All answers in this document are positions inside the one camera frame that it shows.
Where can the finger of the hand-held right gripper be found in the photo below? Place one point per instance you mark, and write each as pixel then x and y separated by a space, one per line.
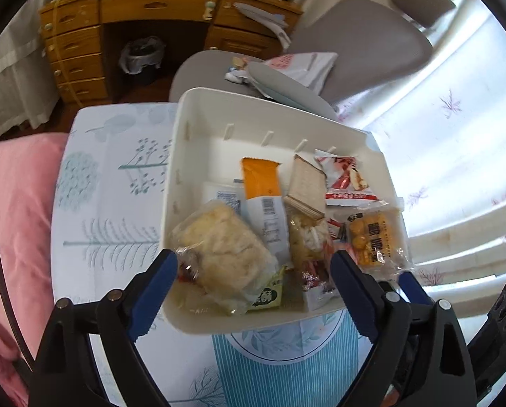
pixel 414 288

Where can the pink pillow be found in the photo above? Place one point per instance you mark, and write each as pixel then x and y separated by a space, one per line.
pixel 15 220

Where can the white blue label snack packet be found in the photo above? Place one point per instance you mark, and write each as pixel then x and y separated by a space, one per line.
pixel 223 190

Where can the white plastic bag red print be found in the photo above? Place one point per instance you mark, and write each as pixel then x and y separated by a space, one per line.
pixel 304 65

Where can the pale crumbly snack packet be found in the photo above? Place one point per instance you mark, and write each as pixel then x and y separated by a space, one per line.
pixel 306 237

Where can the pale bun clear packet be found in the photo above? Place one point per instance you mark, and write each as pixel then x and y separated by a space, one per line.
pixel 223 250

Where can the wooden desk with drawers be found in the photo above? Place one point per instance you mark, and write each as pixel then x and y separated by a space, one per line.
pixel 159 6

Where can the small red white snack packet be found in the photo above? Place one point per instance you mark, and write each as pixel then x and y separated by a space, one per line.
pixel 316 286

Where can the orange and white snack packet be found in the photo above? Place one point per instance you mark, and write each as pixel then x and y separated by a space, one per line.
pixel 259 178

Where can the cracker sandwich packet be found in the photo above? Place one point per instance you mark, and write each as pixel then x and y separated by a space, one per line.
pixel 306 182

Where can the large red white snack packet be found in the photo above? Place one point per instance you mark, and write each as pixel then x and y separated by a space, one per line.
pixel 346 174

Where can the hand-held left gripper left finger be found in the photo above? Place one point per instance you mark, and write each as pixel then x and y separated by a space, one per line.
pixel 151 299

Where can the red striped snack packet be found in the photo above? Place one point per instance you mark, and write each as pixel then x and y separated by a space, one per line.
pixel 335 229

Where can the grey office chair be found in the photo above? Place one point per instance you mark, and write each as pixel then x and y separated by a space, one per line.
pixel 363 38

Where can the orange ball snack packet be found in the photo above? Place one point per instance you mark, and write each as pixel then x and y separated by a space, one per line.
pixel 371 237

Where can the white leaf print curtain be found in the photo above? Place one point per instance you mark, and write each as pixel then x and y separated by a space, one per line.
pixel 448 157

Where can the white lace cover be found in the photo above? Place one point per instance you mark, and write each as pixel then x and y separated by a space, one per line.
pixel 11 89

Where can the trash bin with black bag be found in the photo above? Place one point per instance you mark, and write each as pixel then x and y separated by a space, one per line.
pixel 142 57

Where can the small drawer figurine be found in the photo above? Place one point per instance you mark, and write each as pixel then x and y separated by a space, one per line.
pixel 210 9

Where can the grey blue model plane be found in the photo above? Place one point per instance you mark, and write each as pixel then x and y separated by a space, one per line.
pixel 263 19
pixel 287 89

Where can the white plastic bin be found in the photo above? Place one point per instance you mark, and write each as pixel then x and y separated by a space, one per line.
pixel 210 152

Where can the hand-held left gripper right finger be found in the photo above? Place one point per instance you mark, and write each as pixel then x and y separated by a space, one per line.
pixel 357 301

